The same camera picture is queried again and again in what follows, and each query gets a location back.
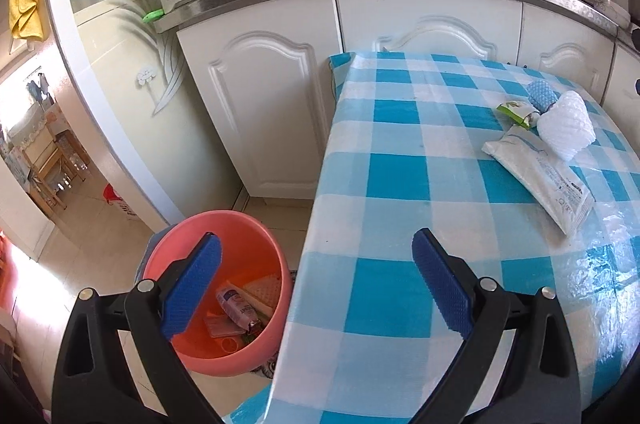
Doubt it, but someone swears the blue dotted rolled cloth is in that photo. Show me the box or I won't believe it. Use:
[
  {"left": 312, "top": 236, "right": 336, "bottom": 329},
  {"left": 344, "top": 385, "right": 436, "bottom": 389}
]
[{"left": 525, "top": 79, "right": 558, "bottom": 114}]

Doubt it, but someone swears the wooden chair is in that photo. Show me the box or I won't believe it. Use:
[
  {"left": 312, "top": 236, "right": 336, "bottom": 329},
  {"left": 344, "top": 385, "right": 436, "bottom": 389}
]
[{"left": 22, "top": 124, "right": 91, "bottom": 210}]

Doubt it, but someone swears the pink plastic basin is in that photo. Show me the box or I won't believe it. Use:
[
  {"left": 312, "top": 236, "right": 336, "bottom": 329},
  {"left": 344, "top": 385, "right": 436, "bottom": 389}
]
[{"left": 135, "top": 210, "right": 295, "bottom": 377}]

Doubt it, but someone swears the white pink small bottle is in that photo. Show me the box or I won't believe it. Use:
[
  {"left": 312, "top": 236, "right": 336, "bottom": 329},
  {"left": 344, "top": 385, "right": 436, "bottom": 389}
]
[{"left": 216, "top": 285, "right": 258, "bottom": 327}]

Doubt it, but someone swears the white foam fruit net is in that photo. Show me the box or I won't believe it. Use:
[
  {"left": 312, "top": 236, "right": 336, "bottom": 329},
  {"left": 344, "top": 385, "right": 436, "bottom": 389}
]
[{"left": 537, "top": 90, "right": 597, "bottom": 162}]

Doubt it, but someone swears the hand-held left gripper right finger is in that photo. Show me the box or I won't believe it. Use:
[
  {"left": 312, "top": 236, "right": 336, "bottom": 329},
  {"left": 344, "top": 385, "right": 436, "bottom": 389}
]
[{"left": 411, "top": 228, "right": 583, "bottom": 424}]

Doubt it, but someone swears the white blue plastic packet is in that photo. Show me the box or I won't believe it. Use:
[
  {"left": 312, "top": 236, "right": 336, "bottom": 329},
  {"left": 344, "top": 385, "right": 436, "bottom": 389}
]
[{"left": 481, "top": 124, "right": 596, "bottom": 237}]

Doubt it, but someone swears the blue white checked tablecloth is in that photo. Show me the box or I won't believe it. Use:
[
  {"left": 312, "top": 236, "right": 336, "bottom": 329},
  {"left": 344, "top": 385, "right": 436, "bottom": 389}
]
[{"left": 220, "top": 50, "right": 640, "bottom": 424}]

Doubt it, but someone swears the white cabinet door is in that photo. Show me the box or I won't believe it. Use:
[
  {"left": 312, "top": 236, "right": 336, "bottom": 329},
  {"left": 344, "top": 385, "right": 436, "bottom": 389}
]
[
  {"left": 605, "top": 44, "right": 640, "bottom": 115},
  {"left": 177, "top": 0, "right": 343, "bottom": 200},
  {"left": 335, "top": 0, "right": 523, "bottom": 65},
  {"left": 517, "top": 1, "right": 618, "bottom": 100}
]

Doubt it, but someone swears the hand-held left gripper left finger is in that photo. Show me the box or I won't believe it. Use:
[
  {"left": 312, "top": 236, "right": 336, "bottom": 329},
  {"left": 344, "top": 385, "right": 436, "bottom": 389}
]
[{"left": 50, "top": 231, "right": 223, "bottom": 424}]

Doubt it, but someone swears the orange foam net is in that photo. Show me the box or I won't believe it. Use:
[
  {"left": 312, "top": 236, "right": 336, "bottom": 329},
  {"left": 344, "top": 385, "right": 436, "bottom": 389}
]
[{"left": 242, "top": 273, "right": 283, "bottom": 311}]

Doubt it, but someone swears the green white snack wrapper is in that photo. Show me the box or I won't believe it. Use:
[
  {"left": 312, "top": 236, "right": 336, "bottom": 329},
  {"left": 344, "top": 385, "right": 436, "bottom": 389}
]
[{"left": 495, "top": 100, "right": 541, "bottom": 130}]

